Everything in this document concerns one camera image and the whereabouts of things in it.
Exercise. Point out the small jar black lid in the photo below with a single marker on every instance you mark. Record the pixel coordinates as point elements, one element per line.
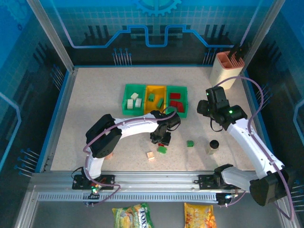
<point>212,148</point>

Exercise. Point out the cream utensil holder pink rim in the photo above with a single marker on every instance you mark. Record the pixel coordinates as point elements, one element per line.
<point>224,73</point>

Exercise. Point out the aluminium frame post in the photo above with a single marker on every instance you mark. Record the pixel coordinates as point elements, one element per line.
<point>261,23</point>
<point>55,40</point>

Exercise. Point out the tin can peach label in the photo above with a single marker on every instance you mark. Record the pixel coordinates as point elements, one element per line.
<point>110,156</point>

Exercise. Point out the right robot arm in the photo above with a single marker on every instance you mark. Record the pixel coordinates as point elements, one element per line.
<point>244,137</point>

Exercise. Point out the small red lego brick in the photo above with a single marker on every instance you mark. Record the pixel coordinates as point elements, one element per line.
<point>161,144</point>

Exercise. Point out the translucent lego brick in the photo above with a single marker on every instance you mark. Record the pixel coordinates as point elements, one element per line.
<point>150,155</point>

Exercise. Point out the white lego brick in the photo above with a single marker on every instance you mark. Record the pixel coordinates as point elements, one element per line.
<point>138,102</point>

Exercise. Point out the aluminium front rail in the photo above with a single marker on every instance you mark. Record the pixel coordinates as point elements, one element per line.
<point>154,180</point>

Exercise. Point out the green plastic bin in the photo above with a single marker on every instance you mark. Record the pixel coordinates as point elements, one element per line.
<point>126,111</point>
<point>184,91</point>

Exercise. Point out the white lego plate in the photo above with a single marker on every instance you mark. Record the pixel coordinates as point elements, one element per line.
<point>130,103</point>

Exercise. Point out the green yellow snack bag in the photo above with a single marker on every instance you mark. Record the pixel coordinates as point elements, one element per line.
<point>131,216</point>

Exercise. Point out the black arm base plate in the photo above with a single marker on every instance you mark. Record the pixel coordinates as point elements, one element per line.
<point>107,181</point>
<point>205,182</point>

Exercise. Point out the cream lego brick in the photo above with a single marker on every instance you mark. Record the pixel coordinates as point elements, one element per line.
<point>134,96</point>

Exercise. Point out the yellow plastic bin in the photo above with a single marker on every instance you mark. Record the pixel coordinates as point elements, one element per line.
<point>155,91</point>

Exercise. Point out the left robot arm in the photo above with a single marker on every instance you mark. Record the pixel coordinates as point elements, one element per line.
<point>133,128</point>

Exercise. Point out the orange yellow snack bag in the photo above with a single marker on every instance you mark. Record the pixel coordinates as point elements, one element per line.
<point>199,216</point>

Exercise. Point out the small green lego brick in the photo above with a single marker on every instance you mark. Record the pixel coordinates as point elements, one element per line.
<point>190,143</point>
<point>151,96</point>

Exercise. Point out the long green lego brick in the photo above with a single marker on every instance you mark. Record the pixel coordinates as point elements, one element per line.
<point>160,102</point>

